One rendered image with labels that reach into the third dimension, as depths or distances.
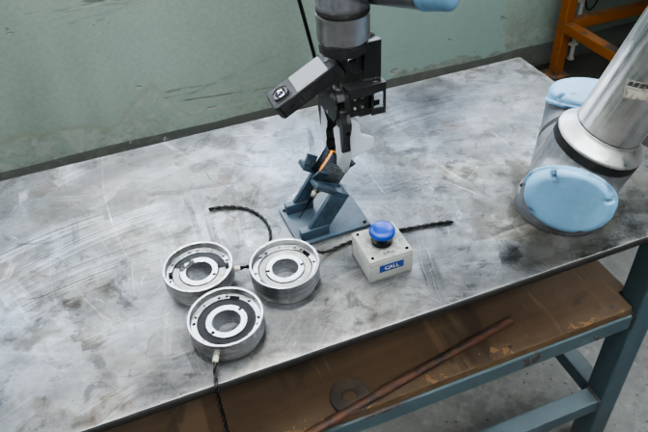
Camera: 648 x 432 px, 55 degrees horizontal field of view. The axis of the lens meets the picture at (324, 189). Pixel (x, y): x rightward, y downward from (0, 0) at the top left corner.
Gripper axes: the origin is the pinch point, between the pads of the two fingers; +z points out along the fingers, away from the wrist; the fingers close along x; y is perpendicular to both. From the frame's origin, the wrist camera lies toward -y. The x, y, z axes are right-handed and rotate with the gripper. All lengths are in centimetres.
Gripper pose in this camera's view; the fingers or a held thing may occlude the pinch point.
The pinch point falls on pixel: (335, 158)
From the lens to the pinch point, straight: 100.3
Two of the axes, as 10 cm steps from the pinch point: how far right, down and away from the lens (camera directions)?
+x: -3.8, -5.7, 7.3
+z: 0.5, 7.8, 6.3
